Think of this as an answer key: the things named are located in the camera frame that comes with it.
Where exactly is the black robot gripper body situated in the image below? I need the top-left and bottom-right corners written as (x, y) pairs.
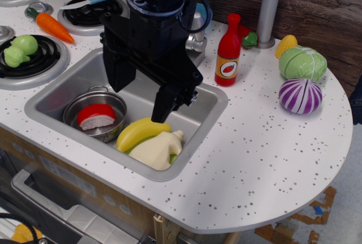
top-left (101, 6), bottom-right (202, 106)

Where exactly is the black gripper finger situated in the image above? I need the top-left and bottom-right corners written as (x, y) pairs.
top-left (103, 48), bottom-right (136, 92)
top-left (151, 84), bottom-right (183, 123)

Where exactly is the red and white toy sushi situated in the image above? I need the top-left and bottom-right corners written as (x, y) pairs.
top-left (77, 104), bottom-right (116, 130)

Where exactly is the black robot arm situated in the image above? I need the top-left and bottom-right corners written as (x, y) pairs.
top-left (101, 0), bottom-right (209, 123)

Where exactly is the small silver metal pan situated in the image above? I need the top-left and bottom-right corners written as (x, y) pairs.
top-left (63, 85), bottom-right (127, 143)

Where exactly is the stainless steel sink basin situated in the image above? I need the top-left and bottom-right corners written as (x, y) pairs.
top-left (24, 48), bottom-right (228, 181)

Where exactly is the yellow toy banana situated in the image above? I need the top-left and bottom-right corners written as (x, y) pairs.
top-left (117, 117), bottom-right (171, 152)

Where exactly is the silver toy faucet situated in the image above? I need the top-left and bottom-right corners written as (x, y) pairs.
top-left (186, 3), bottom-right (207, 67)

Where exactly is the cream toy detergent bottle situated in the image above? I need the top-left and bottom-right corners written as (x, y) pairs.
top-left (128, 130), bottom-right (185, 171)

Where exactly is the red toy ketchup bottle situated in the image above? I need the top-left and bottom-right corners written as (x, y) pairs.
top-left (214, 14), bottom-right (241, 87)

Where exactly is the back right stove burner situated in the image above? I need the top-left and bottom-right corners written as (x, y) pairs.
top-left (57, 0), bottom-right (130, 36)

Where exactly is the front left stove burner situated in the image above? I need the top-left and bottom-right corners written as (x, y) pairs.
top-left (1, 35), bottom-right (70, 91)

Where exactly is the orange toy carrot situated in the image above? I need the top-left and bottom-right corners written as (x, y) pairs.
top-left (25, 7), bottom-right (75, 44)

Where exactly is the red toy pepper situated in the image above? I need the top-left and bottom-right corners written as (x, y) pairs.
top-left (238, 24), bottom-right (258, 49)

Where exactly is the green toy broccoli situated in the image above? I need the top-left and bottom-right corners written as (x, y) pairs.
top-left (3, 35), bottom-right (38, 68)

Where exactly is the silver stove knob middle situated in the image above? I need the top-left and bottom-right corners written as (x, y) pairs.
top-left (24, 1), bottom-right (54, 20)

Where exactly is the silver stove knob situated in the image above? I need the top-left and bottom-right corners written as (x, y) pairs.
top-left (0, 25), bottom-right (15, 42)
top-left (24, 1), bottom-right (54, 20)

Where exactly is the silver stove knob left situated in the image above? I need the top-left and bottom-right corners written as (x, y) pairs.
top-left (0, 25), bottom-right (15, 42)

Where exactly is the purple toy onion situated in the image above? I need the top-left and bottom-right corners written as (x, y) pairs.
top-left (279, 78), bottom-right (323, 114)

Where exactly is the yellow toy corn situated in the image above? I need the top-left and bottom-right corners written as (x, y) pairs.
top-left (275, 35), bottom-right (298, 59)

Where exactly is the green toy cabbage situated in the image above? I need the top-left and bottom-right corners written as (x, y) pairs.
top-left (279, 46), bottom-right (327, 82)

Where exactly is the grey metal pole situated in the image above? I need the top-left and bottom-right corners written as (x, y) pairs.
top-left (257, 0), bottom-right (279, 49)

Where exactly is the yellow object bottom left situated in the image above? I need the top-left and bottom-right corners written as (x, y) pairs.
top-left (11, 224), bottom-right (33, 243)

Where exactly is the blue handled toy knife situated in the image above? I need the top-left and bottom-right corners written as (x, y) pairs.
top-left (60, 0), bottom-right (108, 10)

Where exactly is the toy oven door handle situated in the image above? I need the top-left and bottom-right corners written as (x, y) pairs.
top-left (11, 169), bottom-right (97, 243)

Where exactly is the black cable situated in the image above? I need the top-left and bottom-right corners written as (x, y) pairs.
top-left (0, 212), bottom-right (46, 244)

